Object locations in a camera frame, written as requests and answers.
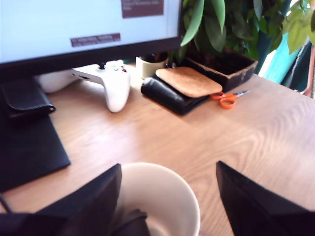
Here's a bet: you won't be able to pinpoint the red and white coffee mug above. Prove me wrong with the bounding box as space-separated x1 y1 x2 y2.
115 162 201 236

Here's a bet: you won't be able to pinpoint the cream pen cup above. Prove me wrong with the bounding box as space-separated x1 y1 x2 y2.
135 53 169 80

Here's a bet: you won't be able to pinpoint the white game controller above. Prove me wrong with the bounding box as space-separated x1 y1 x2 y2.
34 59 131 113

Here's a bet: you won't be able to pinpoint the black leather wallet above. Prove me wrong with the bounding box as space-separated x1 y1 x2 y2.
140 75 212 116

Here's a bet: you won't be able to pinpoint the black leather pouch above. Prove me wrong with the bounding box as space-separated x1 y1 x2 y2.
0 77 57 121

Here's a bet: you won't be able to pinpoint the black planter box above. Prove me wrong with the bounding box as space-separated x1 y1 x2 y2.
183 48 258 93

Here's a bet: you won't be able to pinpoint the cork coaster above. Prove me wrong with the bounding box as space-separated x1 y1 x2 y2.
155 66 223 98

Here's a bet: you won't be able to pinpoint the teal curtain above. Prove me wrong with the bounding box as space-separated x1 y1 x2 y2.
257 30 310 86

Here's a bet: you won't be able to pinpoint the green leafy house plant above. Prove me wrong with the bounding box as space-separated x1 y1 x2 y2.
169 0 315 64

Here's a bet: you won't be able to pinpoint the black Huawei computer monitor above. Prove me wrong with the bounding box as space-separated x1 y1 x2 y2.
0 0 184 79

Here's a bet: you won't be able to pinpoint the orange handled scissors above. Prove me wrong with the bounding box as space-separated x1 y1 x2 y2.
210 90 251 110

